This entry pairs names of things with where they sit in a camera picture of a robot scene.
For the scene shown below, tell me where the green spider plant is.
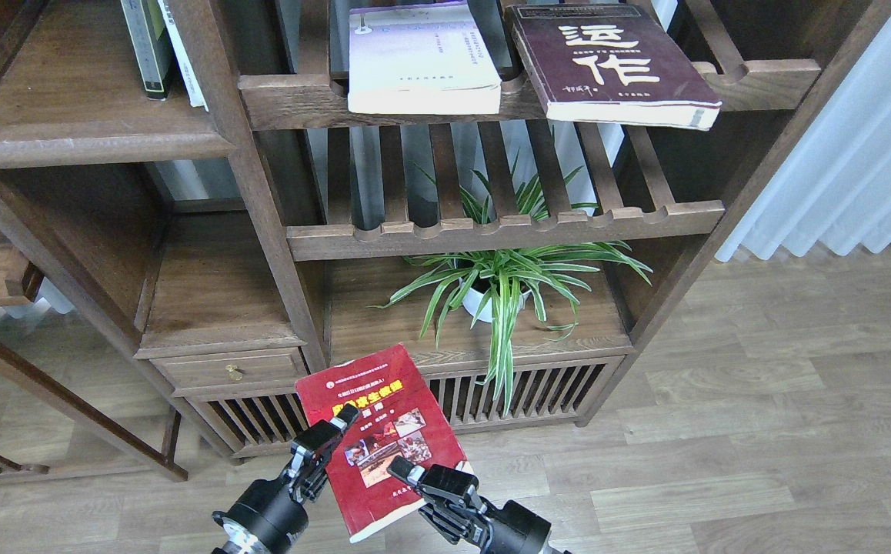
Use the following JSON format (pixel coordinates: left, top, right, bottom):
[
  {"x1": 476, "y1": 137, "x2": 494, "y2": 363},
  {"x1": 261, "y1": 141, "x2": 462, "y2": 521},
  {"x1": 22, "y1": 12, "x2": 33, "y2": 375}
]
[{"x1": 372, "y1": 146, "x2": 655, "y2": 416}]

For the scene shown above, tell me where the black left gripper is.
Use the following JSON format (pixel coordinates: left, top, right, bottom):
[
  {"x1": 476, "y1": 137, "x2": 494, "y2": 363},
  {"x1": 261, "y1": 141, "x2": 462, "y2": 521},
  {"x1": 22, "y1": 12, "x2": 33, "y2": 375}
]
[{"x1": 211, "y1": 404, "x2": 360, "y2": 553}]

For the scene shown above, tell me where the white upright book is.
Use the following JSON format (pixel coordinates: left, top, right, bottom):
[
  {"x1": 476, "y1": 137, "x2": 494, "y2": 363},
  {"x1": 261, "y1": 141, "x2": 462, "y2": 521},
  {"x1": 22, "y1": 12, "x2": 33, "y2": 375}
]
[{"x1": 158, "y1": 0, "x2": 209, "y2": 110}]

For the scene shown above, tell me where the maroon book with white characters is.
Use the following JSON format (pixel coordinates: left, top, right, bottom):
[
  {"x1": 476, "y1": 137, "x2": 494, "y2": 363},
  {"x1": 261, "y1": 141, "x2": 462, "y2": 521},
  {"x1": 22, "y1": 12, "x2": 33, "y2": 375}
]
[{"x1": 506, "y1": 3, "x2": 721, "y2": 131}]

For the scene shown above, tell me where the white sheer curtain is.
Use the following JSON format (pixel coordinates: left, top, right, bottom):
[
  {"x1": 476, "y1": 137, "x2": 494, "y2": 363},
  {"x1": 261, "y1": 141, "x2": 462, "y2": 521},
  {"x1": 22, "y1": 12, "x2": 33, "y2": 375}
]
[{"x1": 716, "y1": 18, "x2": 891, "y2": 262}]

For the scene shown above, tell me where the white plant pot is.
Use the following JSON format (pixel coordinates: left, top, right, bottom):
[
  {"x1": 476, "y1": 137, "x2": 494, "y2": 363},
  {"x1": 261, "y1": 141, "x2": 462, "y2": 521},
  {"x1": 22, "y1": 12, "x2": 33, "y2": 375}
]
[{"x1": 462, "y1": 279, "x2": 532, "y2": 329}]

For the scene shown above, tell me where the red paperback book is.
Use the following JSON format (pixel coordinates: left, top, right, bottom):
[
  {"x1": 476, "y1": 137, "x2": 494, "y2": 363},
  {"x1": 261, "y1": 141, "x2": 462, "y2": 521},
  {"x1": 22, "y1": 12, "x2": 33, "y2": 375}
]
[{"x1": 295, "y1": 344, "x2": 468, "y2": 543}]

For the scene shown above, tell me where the right slatted cabinet door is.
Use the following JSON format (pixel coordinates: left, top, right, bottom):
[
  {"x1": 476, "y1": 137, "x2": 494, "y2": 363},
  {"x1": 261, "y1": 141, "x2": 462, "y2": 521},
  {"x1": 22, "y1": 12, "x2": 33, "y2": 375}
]
[{"x1": 422, "y1": 355, "x2": 624, "y2": 432}]

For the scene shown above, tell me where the slatted cabinet door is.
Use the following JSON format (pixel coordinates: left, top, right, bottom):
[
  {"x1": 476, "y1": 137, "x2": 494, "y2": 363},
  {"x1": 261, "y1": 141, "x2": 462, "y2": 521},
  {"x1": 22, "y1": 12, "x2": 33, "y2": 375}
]
[
  {"x1": 185, "y1": 385, "x2": 311, "y2": 459},
  {"x1": 422, "y1": 355, "x2": 624, "y2": 432}
]

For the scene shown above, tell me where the dark wooden bookshelf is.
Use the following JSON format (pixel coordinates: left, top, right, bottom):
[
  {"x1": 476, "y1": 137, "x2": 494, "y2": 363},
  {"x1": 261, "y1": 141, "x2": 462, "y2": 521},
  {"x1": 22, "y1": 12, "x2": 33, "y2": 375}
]
[{"x1": 0, "y1": 1, "x2": 891, "y2": 456}]

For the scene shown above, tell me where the wooden side furniture frame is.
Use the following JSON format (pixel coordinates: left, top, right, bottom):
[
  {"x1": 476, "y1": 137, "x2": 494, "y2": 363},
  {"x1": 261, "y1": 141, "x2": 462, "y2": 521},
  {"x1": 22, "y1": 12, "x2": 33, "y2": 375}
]
[{"x1": 0, "y1": 232, "x2": 188, "y2": 482}]

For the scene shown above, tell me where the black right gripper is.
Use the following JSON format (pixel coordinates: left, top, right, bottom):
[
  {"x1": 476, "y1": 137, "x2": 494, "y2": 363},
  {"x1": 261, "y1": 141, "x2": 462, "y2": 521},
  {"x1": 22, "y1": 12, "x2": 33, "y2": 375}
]
[{"x1": 387, "y1": 456, "x2": 554, "y2": 553}]

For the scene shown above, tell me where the dark green upright book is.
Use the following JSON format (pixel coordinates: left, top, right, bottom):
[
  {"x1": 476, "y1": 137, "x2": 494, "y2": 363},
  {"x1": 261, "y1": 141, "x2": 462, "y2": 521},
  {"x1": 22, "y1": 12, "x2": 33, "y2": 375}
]
[{"x1": 122, "y1": 0, "x2": 174, "y2": 99}]

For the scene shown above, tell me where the left slatted cabinet door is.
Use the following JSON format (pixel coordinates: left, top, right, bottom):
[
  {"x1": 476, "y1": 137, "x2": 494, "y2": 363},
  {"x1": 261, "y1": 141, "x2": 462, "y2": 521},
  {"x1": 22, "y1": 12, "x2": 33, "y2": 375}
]
[{"x1": 185, "y1": 385, "x2": 311, "y2": 459}]

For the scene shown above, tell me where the small wooden drawer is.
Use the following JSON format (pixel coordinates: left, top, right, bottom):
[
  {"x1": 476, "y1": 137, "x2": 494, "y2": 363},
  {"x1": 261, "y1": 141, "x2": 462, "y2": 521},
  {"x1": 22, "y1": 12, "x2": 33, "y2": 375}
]
[{"x1": 152, "y1": 348, "x2": 308, "y2": 390}]

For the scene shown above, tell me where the lavender white paperback book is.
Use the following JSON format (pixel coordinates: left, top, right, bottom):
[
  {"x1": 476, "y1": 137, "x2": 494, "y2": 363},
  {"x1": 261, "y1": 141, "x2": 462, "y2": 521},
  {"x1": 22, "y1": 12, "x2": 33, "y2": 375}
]
[{"x1": 348, "y1": 1, "x2": 501, "y2": 115}]

